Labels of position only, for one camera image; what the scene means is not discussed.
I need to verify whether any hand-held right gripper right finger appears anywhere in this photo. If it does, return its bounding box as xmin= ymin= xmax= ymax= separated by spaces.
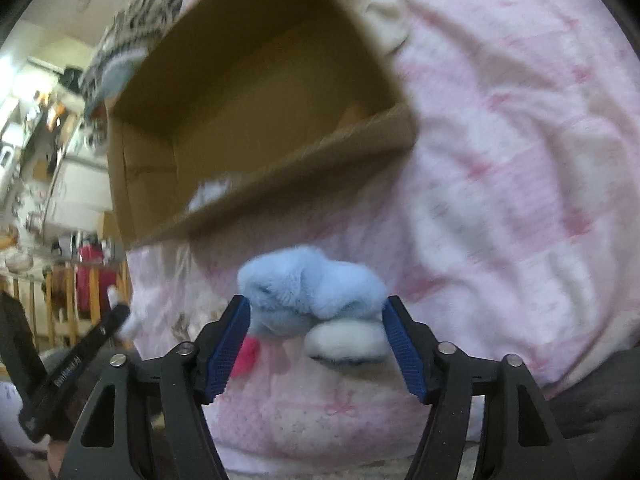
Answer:
xmin=381 ymin=295 xmax=586 ymax=480

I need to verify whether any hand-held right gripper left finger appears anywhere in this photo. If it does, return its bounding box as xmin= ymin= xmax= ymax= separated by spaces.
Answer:
xmin=59 ymin=294 xmax=252 ymax=480

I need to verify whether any light blue plush toy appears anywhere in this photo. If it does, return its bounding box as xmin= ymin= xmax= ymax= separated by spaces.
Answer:
xmin=227 ymin=245 xmax=393 ymax=380

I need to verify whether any brown cardboard box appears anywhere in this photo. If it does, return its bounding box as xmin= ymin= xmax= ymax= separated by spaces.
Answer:
xmin=105 ymin=0 xmax=418 ymax=251

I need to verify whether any wooden railing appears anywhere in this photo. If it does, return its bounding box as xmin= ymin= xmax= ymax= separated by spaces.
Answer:
xmin=5 ymin=255 xmax=133 ymax=348

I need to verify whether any red suitcase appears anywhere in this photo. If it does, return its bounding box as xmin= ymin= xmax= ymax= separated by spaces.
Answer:
xmin=75 ymin=245 xmax=117 ymax=318

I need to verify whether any pink patterned blanket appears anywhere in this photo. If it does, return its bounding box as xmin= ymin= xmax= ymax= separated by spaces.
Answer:
xmin=125 ymin=0 xmax=640 ymax=476

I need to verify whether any white cabinet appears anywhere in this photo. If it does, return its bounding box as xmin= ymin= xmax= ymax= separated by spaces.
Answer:
xmin=42 ymin=152 xmax=116 ymax=233

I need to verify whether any dark grey cloth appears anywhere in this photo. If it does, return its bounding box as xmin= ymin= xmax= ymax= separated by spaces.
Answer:
xmin=542 ymin=340 xmax=640 ymax=480

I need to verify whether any zebra striped cloth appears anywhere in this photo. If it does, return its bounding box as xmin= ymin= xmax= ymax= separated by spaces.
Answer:
xmin=80 ymin=0 xmax=188 ymax=121

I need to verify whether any cream plush cloth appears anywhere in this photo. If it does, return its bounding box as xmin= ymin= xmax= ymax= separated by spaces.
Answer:
xmin=330 ymin=0 xmax=413 ymax=56

